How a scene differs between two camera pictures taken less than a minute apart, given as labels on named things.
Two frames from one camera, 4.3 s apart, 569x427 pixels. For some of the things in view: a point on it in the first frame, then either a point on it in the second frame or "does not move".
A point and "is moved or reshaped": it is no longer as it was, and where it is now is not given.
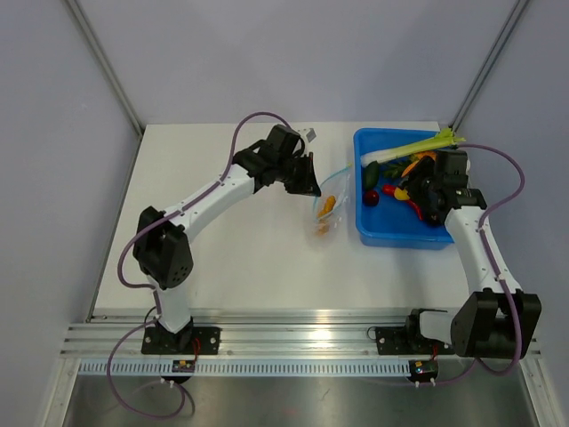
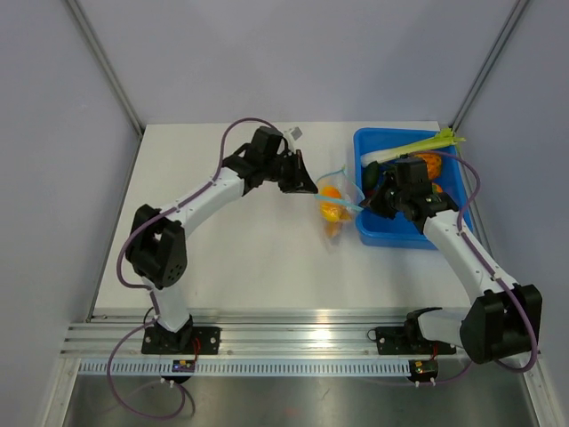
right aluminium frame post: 487,65 does not move
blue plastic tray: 393,222 does not move
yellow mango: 401,194 is moved or reshaped
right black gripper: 411,181 → 375,201
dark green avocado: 371,174 does not move
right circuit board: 423,370 does not move
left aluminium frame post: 79,16 does not move
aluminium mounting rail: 252,335 does not move
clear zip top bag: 331,209 is moved or reshaped
